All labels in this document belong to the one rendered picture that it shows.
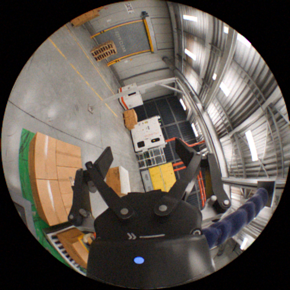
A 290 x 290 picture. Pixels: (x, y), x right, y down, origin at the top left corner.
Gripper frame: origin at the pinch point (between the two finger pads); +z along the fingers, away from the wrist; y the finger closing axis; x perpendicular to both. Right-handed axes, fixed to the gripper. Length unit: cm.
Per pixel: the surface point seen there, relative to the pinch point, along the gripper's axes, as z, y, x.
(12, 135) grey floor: 26, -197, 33
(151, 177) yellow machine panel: 597, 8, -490
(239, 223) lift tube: -14, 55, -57
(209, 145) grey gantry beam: 184, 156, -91
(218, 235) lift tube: -12, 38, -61
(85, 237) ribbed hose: -3, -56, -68
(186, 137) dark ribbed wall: 1013, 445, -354
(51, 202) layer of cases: 22, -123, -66
